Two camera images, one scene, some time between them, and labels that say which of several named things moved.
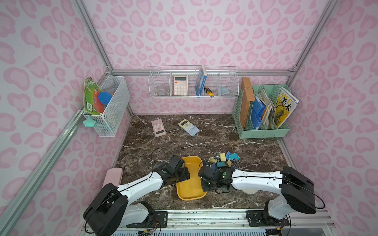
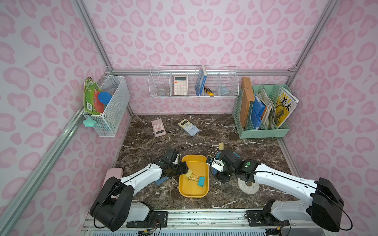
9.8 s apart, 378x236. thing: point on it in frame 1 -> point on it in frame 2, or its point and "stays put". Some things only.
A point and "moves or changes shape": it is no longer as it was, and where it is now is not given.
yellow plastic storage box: [192, 189] stays put
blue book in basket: [201, 81] stays put
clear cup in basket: [162, 92] stays put
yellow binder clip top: [223, 157] moves or changes shape
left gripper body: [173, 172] -> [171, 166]
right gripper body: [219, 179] -> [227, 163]
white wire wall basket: [180, 81] stays put
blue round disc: [105, 97] stays put
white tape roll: [251, 191] stays put
